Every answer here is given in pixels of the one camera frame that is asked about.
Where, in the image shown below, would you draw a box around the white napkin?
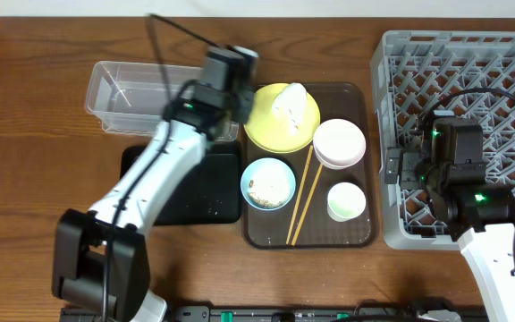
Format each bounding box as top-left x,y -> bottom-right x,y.
272,83 -> 308,135

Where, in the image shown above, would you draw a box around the small white cup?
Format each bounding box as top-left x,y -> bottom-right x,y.
327,182 -> 367,222

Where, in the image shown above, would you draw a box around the light blue bowl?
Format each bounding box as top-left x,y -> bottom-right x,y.
240,157 -> 296,211

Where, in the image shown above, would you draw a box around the rice food scraps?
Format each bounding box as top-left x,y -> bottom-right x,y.
248,177 -> 291,208

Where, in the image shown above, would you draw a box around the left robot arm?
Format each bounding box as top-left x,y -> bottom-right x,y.
51,46 -> 259,321

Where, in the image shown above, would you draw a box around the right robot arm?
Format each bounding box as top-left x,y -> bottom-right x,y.
384,116 -> 515,321

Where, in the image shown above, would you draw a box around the clear plastic waste bin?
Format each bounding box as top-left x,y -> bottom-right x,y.
84,60 -> 242,142

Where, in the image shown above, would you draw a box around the grey dishwasher rack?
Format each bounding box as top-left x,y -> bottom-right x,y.
370,30 -> 515,250

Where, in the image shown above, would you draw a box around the black waste tray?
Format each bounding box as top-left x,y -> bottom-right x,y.
119,141 -> 243,225

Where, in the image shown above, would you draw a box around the yellow plate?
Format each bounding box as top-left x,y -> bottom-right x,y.
244,83 -> 321,154

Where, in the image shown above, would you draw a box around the pink white bowl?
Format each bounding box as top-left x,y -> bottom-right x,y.
313,119 -> 367,170

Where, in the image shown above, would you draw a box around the right wooden chopstick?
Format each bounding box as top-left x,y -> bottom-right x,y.
291,164 -> 324,246

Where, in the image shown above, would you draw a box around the brown serving tray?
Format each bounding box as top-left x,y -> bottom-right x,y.
242,82 -> 378,250

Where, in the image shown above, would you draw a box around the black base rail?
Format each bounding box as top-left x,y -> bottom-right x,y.
163,298 -> 488,322

